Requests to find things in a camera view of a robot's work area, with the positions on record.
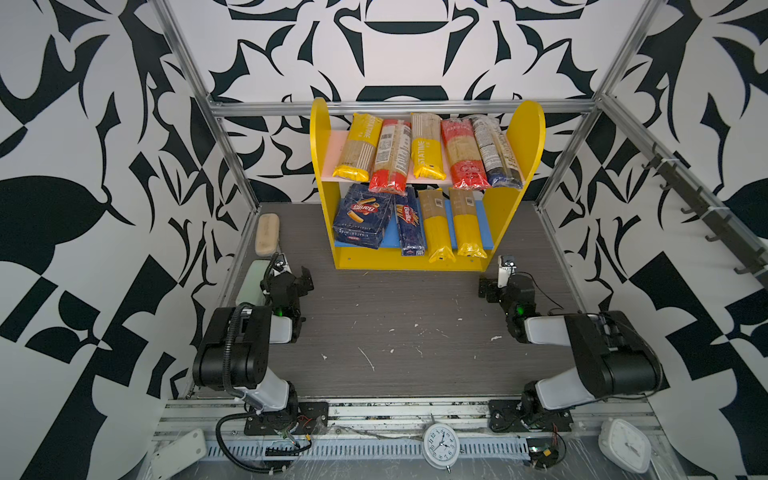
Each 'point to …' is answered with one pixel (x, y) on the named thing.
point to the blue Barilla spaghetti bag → (410, 223)
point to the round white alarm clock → (441, 446)
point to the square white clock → (625, 445)
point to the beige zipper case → (267, 235)
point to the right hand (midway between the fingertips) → (501, 271)
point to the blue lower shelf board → (392, 230)
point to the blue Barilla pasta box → (361, 216)
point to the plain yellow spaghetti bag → (438, 240)
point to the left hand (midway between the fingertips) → (285, 267)
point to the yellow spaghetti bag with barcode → (468, 239)
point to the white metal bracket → (178, 456)
